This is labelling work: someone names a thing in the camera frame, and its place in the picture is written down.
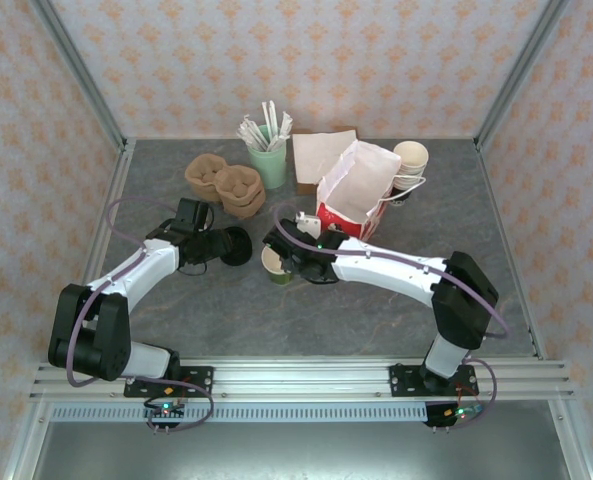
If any grey slotted cable duct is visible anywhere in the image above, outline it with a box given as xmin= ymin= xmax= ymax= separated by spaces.
xmin=50 ymin=403 xmax=483 ymax=424

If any aluminium frame post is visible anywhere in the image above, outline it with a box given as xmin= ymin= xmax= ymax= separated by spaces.
xmin=474 ymin=0 xmax=573 ymax=150
xmin=29 ymin=0 xmax=130 ymax=152

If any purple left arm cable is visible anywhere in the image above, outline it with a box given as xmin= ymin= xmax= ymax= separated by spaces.
xmin=67 ymin=196 xmax=215 ymax=434

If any green paper coffee cup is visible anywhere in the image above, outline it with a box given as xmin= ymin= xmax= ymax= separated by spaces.
xmin=260 ymin=245 xmax=297 ymax=286

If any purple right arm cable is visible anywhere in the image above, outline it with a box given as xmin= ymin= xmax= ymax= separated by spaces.
xmin=273 ymin=202 xmax=511 ymax=432

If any small circuit board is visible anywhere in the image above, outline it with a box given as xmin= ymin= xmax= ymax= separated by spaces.
xmin=441 ymin=403 xmax=488 ymax=422
xmin=143 ymin=398 xmax=188 ymax=420

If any stack of black lids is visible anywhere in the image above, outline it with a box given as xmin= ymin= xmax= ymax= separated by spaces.
xmin=223 ymin=227 xmax=254 ymax=267

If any stack of beige paper cups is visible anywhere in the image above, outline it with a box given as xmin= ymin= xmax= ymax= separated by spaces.
xmin=389 ymin=140 xmax=430 ymax=207

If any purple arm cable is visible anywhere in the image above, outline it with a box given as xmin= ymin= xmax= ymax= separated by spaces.
xmin=67 ymin=196 xmax=215 ymax=434
xmin=273 ymin=202 xmax=511 ymax=432

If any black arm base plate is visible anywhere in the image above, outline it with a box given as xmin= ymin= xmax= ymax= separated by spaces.
xmin=389 ymin=364 xmax=478 ymax=399
xmin=123 ymin=365 xmax=215 ymax=399

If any aluminium side rail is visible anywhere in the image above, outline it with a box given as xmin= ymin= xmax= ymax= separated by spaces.
xmin=55 ymin=138 xmax=138 ymax=362
xmin=474 ymin=139 xmax=548 ymax=361

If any grey metal sheet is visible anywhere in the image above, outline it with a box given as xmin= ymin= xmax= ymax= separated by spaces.
xmin=29 ymin=421 xmax=578 ymax=480

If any red white paper bag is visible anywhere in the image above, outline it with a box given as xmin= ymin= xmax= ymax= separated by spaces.
xmin=315 ymin=139 xmax=426 ymax=242

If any mint green straw cup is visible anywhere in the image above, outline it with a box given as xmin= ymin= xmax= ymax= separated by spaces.
xmin=248 ymin=124 xmax=288 ymax=190

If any aluminium mounting rail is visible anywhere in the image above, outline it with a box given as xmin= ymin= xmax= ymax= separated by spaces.
xmin=29 ymin=356 xmax=576 ymax=402

